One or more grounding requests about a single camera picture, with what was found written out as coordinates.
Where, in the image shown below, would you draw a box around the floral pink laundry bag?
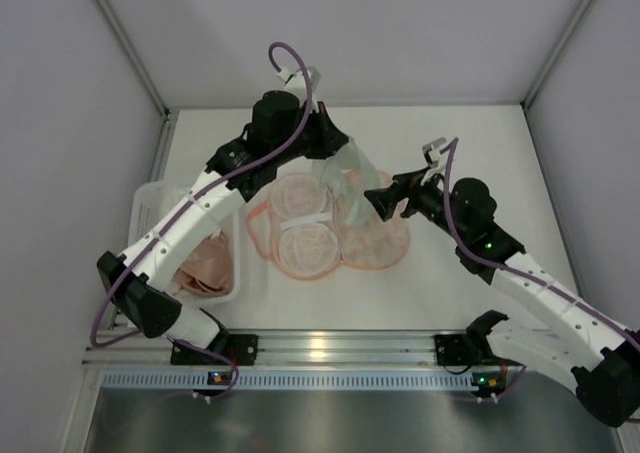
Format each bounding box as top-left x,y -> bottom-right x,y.
246,173 -> 410,281

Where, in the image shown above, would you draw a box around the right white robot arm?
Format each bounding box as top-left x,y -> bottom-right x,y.
364,171 -> 639,427

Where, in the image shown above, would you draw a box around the white slotted cable duct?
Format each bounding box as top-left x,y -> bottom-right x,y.
102,370 -> 504,392

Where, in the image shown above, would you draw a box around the mint green bra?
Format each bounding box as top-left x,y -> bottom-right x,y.
311,136 -> 381,227

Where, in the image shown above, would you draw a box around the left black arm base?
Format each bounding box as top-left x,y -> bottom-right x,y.
170,333 -> 259,366

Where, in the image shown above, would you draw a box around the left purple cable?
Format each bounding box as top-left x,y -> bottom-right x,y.
89,41 -> 319,402

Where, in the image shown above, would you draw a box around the white and pink garments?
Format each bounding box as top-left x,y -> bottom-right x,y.
167,226 -> 234,300

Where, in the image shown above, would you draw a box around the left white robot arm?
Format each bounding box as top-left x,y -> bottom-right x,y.
97,91 -> 349,350

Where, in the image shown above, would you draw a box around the aluminium mounting rail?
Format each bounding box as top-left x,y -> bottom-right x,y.
82,328 -> 459,370

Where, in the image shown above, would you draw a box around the white plastic basket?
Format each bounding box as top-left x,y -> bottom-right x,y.
128,181 -> 241,307

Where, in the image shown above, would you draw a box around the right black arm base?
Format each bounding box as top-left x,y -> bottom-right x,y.
434,333 -> 500,367

